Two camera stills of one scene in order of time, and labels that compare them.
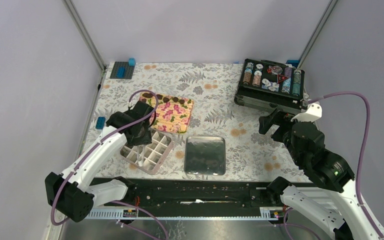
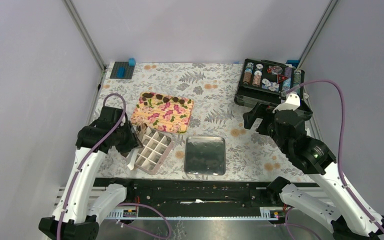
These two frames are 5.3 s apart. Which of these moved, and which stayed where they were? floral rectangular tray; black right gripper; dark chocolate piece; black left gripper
Moved: black left gripper; black right gripper
Stayed: floral rectangular tray; dark chocolate piece
